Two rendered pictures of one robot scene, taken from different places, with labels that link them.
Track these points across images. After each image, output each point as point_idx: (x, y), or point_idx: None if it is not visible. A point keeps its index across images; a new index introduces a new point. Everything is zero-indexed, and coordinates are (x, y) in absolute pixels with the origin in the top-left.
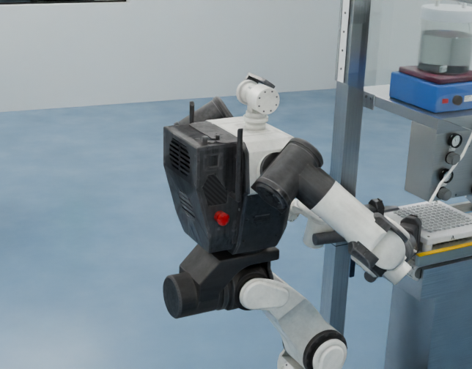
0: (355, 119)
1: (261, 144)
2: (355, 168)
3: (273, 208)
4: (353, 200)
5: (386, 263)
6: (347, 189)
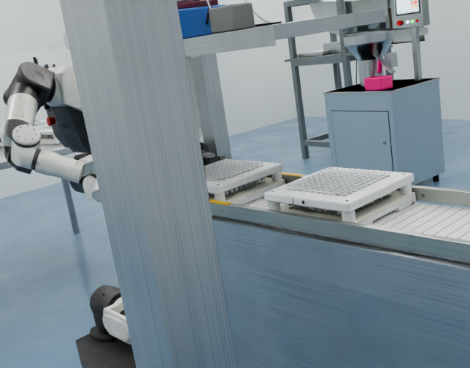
0: (197, 65)
1: (51, 70)
2: (208, 113)
3: (66, 119)
4: (11, 106)
5: (14, 160)
6: (206, 133)
